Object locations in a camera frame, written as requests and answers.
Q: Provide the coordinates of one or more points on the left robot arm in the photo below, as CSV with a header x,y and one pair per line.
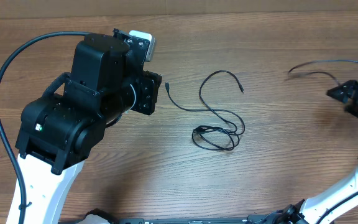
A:
x,y
59,129

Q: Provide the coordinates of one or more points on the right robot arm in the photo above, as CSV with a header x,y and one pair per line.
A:
x,y
342,196

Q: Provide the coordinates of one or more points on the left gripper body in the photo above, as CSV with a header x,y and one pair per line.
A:
x,y
144,93

